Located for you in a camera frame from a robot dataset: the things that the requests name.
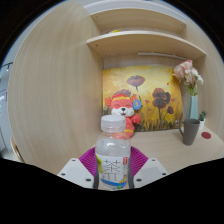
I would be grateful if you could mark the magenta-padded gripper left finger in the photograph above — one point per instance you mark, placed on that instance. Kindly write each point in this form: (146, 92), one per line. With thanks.
(87, 160)

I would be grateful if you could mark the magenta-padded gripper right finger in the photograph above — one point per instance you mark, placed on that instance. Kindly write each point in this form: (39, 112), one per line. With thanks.
(138, 160)

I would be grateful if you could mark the clear plastic drink bottle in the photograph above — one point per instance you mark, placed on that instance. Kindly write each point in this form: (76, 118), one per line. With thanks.
(112, 150)

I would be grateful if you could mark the red plush toy figure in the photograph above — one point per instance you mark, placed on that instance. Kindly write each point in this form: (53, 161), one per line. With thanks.
(120, 106)

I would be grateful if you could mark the grey cup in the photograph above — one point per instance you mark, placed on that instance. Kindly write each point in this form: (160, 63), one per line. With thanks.
(191, 131)

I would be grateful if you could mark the flat round red coaster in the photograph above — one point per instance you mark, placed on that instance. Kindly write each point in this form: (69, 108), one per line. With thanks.
(206, 135)

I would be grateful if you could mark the teal faceted vase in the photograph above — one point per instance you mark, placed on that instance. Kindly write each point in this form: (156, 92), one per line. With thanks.
(192, 108)

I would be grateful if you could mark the small green potted plant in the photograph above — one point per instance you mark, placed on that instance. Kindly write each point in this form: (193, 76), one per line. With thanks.
(202, 117)

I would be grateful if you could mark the yellow poppy flower painting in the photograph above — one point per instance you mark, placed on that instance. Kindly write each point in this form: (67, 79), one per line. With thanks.
(156, 80)

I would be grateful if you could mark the pink and white flower bouquet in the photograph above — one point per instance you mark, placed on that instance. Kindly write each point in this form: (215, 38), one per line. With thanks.
(187, 74)

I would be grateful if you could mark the light wooden shelf unit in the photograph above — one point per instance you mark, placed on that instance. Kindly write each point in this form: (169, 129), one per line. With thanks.
(140, 41)

